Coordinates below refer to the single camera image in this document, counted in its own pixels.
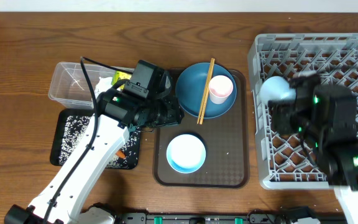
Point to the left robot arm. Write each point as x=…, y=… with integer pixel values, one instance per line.
x=117, y=114

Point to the green yellow snack wrapper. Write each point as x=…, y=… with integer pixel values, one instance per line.
x=118, y=76

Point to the white rice pile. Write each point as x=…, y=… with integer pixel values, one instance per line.
x=70, y=133

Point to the pink cup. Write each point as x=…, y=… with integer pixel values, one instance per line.
x=220, y=87

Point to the brown serving tray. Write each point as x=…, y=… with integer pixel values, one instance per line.
x=226, y=141

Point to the light blue rice bowl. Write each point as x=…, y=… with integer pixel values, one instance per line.
x=186, y=153

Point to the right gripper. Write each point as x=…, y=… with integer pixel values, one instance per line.
x=281, y=111

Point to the clear plastic bin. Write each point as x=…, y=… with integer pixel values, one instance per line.
x=69, y=86

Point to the dark blue plate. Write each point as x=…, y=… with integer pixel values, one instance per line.
x=189, y=90

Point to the orange carrot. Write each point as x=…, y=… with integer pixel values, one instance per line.
x=121, y=155

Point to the grey dishwasher rack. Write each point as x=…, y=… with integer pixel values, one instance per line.
x=281, y=162

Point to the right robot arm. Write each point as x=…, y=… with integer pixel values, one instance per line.
x=323, y=115

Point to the light blue cup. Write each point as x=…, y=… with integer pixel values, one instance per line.
x=276, y=89

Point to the black plastic tray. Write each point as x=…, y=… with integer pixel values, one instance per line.
x=64, y=137

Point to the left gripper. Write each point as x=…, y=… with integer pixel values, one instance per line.
x=176, y=112

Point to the white tissue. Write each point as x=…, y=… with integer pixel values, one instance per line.
x=103, y=85

